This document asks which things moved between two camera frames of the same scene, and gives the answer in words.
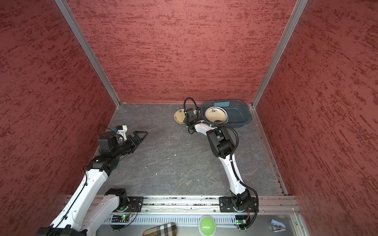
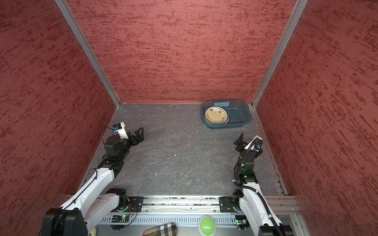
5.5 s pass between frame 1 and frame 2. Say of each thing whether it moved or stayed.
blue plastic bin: stayed
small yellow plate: moved
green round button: stayed
